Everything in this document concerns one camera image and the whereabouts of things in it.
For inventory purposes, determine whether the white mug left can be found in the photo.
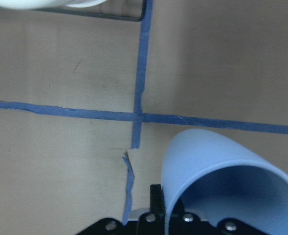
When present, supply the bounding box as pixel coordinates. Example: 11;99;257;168
0;0;106;10

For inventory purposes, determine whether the light blue plastic cup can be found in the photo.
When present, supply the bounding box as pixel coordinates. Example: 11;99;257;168
161;129;288;235

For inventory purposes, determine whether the black wire mug rack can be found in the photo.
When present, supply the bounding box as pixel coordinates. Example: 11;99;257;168
0;0;147;22

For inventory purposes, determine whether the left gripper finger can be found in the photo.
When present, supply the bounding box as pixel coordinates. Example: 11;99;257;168
149;184;165;222

